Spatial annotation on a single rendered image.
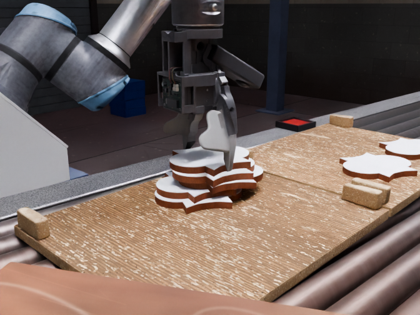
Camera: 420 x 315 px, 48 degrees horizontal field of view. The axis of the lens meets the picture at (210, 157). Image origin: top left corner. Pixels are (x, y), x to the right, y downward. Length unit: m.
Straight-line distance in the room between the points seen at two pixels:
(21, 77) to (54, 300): 0.75
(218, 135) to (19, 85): 0.49
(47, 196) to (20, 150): 0.16
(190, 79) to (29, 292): 0.40
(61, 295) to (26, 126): 0.66
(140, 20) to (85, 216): 0.53
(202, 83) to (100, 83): 0.42
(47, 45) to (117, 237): 0.54
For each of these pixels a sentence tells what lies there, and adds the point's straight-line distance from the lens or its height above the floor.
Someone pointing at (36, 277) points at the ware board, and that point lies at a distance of 0.36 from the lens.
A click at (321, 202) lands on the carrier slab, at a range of 0.74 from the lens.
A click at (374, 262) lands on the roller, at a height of 0.91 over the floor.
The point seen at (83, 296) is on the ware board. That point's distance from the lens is 0.33.
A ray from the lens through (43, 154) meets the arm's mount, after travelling 1.00.
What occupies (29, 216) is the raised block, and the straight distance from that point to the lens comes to 0.66.
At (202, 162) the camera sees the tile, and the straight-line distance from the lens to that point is 0.72.
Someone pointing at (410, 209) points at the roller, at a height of 0.91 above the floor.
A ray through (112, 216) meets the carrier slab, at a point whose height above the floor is 0.94.
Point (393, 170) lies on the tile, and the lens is 0.88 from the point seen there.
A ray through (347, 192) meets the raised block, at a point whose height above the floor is 0.95.
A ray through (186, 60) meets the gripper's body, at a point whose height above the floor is 1.15.
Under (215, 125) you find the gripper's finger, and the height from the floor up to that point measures 1.06.
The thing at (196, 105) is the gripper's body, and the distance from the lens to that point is 0.68.
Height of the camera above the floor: 1.22
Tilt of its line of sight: 18 degrees down
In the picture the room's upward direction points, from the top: straight up
